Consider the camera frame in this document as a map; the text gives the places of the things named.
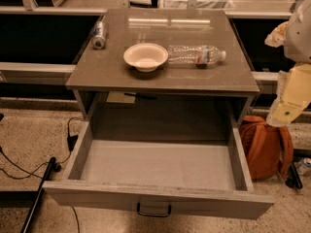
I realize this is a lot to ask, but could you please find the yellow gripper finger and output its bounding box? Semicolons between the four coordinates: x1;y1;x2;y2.
266;63;311;127
264;21;288;48

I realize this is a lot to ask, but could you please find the grey top drawer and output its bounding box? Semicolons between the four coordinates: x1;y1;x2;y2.
42;95;275;220

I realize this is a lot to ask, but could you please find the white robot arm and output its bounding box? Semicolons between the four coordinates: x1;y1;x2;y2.
264;0;311;127

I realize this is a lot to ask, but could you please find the grey drawer cabinet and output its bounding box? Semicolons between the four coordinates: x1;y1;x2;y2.
65;8;262;128

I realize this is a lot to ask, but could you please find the orange backpack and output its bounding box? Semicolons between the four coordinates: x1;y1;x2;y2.
239;116;294;180

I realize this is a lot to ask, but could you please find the can on floor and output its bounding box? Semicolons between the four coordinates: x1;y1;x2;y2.
296;157;311;175

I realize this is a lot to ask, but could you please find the clear plastic water bottle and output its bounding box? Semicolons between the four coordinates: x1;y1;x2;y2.
167;45;226;65

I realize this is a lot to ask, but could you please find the white paper bowl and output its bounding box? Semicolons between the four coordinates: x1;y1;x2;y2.
123;43;168;72

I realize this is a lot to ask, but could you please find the silver drink can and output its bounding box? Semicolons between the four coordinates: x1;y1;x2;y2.
91;21;107;50

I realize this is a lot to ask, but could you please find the black power adapter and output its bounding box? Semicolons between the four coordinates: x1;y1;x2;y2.
67;135;78;151

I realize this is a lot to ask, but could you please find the black metal floor bar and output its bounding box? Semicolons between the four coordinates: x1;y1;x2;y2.
20;157;56;233

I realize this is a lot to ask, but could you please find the white wire basket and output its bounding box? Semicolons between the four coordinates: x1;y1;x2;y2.
158;0;235;10

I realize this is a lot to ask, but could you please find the black top drawer handle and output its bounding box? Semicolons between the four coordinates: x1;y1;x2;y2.
136;203;172;218

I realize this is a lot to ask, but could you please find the black cable on floor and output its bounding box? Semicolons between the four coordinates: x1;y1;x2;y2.
0;116;84;233

